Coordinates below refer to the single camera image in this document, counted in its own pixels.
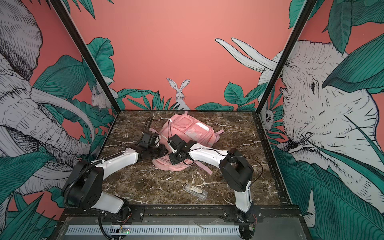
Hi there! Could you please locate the pink student backpack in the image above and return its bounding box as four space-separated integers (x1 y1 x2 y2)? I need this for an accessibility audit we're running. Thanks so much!
150 112 224 172

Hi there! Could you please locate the clear plastic eraser box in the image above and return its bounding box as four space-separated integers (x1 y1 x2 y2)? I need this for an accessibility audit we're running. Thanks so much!
183 184 208 200

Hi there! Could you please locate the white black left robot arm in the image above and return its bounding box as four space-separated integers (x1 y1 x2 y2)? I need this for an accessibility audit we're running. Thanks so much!
62 144 169 214

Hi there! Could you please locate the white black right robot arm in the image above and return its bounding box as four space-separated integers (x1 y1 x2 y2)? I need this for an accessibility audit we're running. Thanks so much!
169 144 254 213

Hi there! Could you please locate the white ventilation grille strip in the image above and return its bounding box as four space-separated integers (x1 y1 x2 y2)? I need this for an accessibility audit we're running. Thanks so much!
65 225 240 237

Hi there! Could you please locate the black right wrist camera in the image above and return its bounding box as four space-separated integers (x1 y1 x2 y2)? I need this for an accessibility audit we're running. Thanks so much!
168 135 187 153

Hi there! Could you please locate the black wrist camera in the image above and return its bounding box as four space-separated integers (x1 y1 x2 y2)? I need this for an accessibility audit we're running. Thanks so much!
138 132 160 149
168 135 187 153

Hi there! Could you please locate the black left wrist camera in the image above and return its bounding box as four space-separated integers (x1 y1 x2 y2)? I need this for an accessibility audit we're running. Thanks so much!
138 132 160 149

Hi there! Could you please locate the black front mounting rail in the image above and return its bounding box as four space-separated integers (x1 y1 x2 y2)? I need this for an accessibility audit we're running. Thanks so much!
58 204 305 225

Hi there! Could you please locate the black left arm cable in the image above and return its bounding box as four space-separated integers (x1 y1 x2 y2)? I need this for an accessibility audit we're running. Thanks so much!
62 151 125 208

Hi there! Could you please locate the black left corner frame post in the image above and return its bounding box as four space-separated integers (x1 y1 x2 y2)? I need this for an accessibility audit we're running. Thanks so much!
50 0 121 115

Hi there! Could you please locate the black corner frame post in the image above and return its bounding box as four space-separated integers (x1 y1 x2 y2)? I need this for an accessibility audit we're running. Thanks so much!
256 0 317 115
50 0 121 115

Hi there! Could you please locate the black right corner frame post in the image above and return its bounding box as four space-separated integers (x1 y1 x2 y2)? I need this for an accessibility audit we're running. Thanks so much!
256 0 317 115

